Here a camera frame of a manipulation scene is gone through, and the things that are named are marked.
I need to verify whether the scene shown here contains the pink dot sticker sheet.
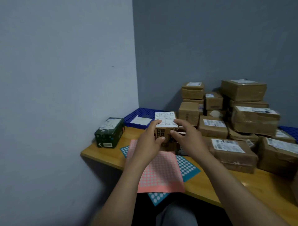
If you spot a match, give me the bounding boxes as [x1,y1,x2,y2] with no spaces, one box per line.
[125,139,186,194]

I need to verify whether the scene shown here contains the person's right hand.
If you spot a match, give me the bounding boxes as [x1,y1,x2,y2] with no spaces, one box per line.
[170,119,210,161]

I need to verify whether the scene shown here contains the blue plastic grid pallet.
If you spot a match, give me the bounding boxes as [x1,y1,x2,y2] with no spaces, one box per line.
[278,125,298,144]
[123,107,166,130]

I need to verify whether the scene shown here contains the white paper note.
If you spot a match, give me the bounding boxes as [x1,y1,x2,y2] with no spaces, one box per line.
[130,115,152,126]

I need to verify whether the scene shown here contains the dark green box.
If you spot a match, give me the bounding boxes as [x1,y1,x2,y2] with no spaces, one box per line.
[94,117,125,149]

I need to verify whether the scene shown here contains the person's grey trousers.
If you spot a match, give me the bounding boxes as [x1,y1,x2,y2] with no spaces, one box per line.
[155,202,198,226]

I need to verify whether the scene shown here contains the teal sticker sheet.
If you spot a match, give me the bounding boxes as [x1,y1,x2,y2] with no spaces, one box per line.
[120,145,201,206]

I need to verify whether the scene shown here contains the person's right forearm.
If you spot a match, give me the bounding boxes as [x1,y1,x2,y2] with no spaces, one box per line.
[195,153,289,226]

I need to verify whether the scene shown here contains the pile of brown parcels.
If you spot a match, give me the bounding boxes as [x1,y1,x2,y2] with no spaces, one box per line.
[178,79,298,177]

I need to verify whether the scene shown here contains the person's left hand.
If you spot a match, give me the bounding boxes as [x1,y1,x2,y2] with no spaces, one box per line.
[129,120,166,167]

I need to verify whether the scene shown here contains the small brown printed box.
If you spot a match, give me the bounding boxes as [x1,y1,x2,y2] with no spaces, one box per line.
[154,111,178,153]

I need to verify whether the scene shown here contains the person's left forearm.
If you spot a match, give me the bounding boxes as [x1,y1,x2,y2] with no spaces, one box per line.
[89,160,149,226]

